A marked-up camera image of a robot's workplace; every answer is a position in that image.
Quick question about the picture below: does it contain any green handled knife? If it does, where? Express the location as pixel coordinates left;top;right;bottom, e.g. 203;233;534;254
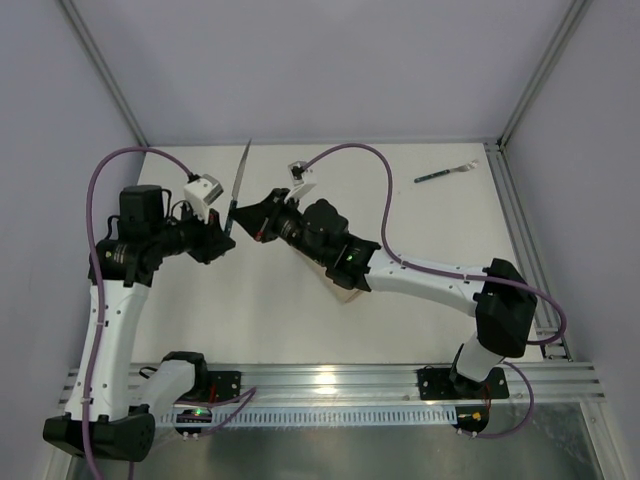
224;140;252;236

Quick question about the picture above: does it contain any beige cloth napkin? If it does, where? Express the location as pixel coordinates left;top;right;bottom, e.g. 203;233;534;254
296;251;362;304

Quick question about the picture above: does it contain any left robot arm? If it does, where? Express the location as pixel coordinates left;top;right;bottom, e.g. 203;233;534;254
43;175;235;462

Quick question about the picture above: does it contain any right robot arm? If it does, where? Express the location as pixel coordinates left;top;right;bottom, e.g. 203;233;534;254
230;189;537;398

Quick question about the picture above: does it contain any left controller board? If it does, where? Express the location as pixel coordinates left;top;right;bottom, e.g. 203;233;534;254
173;407;212;436

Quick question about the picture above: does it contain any controller board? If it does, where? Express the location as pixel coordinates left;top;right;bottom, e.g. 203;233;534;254
453;406;490;436
173;407;212;436

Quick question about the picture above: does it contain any right controller board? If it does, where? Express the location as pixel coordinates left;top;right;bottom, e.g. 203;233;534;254
453;406;490;436

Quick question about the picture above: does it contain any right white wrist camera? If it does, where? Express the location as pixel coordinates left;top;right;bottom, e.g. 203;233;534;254
285;161;317;202

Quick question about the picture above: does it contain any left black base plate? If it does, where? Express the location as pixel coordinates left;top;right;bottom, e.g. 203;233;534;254
178;370;242;404

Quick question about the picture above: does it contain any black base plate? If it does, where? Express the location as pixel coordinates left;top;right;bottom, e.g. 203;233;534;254
415;366;510;400
178;370;242;404

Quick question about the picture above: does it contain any aluminium front rail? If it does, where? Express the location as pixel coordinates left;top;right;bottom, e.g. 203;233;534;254
57;363;607;409

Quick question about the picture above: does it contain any aluminium rail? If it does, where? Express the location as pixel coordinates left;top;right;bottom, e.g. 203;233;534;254
57;363;607;409
484;143;573;362

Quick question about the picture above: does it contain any slotted grey cable duct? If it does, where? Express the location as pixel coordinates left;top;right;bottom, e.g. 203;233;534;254
157;404;455;428

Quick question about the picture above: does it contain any green handled fork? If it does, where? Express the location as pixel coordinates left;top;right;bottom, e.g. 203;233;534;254
413;159;479;184

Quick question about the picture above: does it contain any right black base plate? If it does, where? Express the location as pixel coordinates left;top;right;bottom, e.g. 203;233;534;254
415;366;510;400

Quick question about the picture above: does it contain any left aluminium frame post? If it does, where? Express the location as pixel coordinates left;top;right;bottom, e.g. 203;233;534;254
55;0;149;146

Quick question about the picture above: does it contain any aluminium frame post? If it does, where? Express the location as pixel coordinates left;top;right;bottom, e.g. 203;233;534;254
497;0;592;149
55;0;149;146

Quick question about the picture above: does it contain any aluminium right side rail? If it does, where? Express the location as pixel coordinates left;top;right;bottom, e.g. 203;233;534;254
484;143;573;362

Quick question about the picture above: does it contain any right aluminium frame post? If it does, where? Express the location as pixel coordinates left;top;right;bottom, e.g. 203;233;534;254
497;0;592;149

